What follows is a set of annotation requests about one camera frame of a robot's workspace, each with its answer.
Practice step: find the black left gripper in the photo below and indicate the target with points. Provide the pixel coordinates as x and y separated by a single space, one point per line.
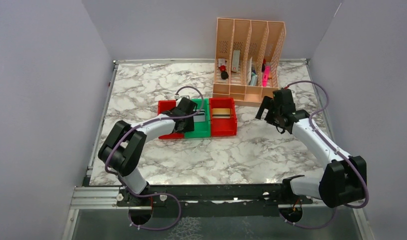
189 118

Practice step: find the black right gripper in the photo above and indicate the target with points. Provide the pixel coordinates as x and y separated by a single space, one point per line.
271 112

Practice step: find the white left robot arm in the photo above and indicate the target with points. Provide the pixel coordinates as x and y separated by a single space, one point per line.
122 149

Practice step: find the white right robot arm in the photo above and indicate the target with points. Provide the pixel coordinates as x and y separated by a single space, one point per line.
344 178

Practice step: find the silver striped card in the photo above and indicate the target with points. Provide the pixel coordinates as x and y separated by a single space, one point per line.
200 116

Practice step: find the gold striped card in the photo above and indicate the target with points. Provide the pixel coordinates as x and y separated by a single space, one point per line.
221 113

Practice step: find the red plastic bin left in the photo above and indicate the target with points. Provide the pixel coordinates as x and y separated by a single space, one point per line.
167 105

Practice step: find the red plastic bin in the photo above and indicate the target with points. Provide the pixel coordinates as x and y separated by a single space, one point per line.
167 105
223 127

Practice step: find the green plastic bin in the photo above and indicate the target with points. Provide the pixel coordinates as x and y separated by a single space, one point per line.
201 129

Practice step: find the pink highlighter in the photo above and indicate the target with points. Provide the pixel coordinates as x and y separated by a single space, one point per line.
266 75

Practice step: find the red plastic bin right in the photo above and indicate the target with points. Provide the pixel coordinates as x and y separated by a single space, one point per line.
223 127

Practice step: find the white red box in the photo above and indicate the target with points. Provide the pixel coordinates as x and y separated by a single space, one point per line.
235 60

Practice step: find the red black marker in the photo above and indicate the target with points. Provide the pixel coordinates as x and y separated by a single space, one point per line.
223 72

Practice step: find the peach desk organizer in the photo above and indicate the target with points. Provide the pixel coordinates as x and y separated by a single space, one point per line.
260 43

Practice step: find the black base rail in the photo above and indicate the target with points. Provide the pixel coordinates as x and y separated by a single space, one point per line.
210 200

